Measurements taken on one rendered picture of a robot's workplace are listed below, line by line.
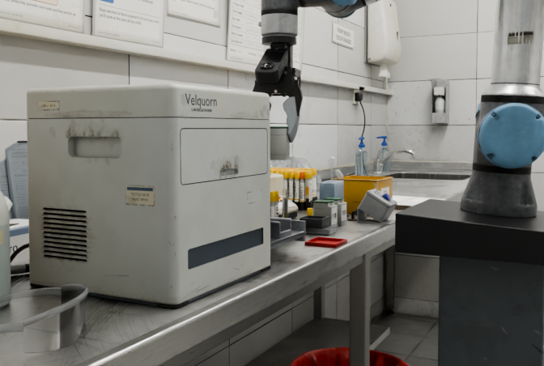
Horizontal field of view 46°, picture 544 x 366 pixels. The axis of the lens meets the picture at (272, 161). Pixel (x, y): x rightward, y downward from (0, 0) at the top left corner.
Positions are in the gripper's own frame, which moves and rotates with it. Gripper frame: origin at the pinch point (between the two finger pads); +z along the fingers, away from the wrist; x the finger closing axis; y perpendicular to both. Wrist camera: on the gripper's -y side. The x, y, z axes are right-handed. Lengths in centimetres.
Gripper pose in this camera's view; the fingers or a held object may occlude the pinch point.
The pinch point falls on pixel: (276, 136)
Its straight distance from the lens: 128.8
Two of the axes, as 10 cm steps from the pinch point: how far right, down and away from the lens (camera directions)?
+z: 0.0, 10.0, 0.6
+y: 2.4, -0.5, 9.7
